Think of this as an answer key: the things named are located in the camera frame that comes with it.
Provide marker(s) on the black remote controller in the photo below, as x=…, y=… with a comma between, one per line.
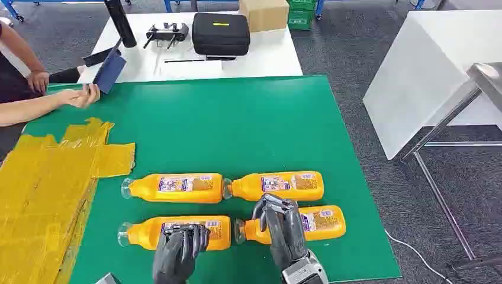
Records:
x=168, y=33

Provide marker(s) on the yellow sheet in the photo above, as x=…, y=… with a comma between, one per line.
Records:
x=39, y=196

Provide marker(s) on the white table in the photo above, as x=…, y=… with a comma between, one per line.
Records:
x=270, y=55

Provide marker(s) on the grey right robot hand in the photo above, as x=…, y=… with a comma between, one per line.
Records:
x=285, y=231

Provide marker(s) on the green crate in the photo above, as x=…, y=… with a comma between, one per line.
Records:
x=301, y=15

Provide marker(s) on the thin black stick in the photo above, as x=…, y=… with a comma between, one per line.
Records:
x=184, y=60

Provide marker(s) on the steel bench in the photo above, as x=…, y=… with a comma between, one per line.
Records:
x=488, y=80

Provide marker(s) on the black fabric piece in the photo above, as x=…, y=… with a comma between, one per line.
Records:
x=64, y=75

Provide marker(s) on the white panel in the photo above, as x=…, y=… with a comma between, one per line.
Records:
x=415, y=74

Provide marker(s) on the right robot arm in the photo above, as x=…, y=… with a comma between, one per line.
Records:
x=306, y=272

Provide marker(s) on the person's left hand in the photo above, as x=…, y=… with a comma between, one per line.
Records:
x=38, y=81

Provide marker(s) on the person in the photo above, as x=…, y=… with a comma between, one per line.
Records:
x=11, y=84

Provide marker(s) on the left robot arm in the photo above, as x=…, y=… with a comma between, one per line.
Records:
x=108, y=280

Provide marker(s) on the blue metal frame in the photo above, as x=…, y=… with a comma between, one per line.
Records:
x=319, y=8
x=11, y=8

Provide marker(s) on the person's hand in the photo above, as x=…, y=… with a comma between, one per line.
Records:
x=38, y=81
x=82, y=97

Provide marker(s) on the black carry case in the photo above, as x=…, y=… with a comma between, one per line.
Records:
x=220, y=35

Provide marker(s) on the blue card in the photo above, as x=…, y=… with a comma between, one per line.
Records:
x=109, y=70

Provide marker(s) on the orange drink bottle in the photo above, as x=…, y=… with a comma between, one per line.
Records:
x=145, y=233
x=330, y=223
x=251, y=187
x=149, y=189

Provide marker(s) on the person's right hand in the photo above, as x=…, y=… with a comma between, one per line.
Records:
x=82, y=97

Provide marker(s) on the cardboard box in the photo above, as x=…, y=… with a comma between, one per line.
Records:
x=263, y=15

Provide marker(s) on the green mat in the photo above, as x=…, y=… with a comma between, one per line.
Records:
x=235, y=129

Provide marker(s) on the black cylinder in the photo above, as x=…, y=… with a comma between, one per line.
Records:
x=121, y=21

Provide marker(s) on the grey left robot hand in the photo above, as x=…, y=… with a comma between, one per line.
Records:
x=176, y=255

